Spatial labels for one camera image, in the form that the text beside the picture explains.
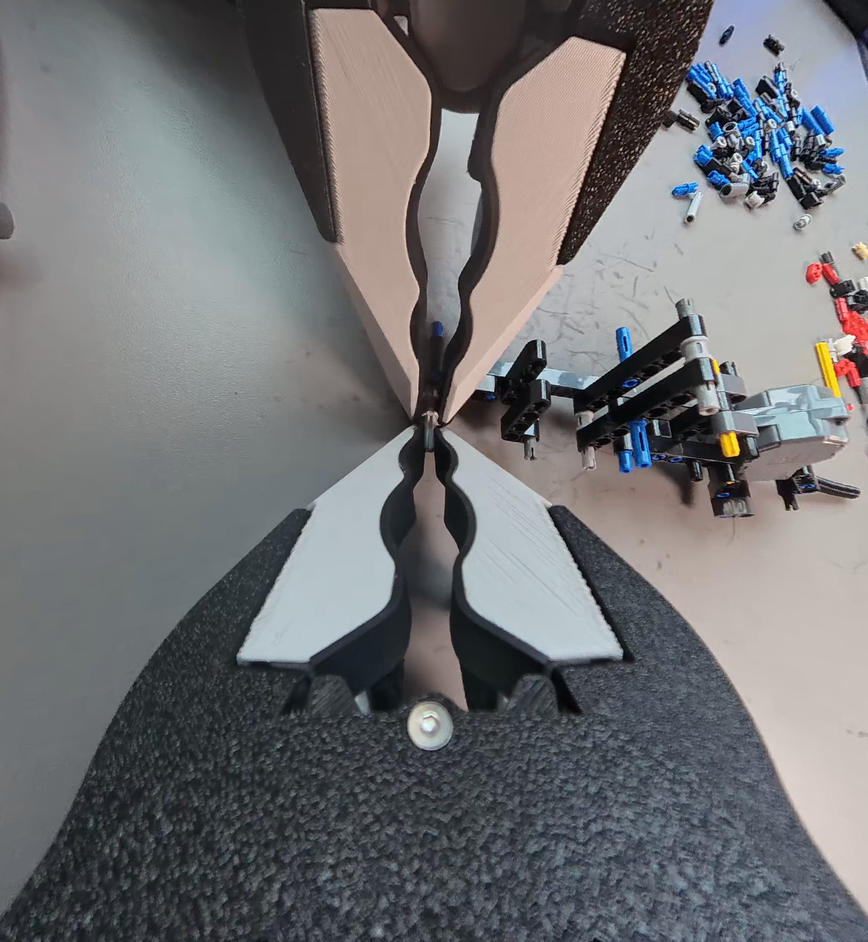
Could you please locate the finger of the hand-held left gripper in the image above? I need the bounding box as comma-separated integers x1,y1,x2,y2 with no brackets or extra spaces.
309,7,436,422
440,35,631,425

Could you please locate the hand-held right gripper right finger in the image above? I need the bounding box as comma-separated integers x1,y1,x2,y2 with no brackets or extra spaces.
434,428,624,693

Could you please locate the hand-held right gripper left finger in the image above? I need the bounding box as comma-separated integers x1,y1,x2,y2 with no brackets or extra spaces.
237,427,426,693

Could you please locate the small black toy pin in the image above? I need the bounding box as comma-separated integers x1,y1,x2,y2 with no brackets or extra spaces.
423,320,447,450

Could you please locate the pile of blue black pins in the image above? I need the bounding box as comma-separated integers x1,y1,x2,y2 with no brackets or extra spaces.
686,59,847,210

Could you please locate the black box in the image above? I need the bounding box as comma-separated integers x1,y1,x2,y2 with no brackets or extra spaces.
822,0,868,38

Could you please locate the black toy brick assembly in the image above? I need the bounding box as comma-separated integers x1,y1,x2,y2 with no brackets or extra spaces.
478,296,862,521

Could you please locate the pile of red white pieces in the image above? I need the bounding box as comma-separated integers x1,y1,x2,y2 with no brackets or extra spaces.
805,252,868,478

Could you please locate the yellow toy axle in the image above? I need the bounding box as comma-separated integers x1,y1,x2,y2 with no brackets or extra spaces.
816,340,844,400

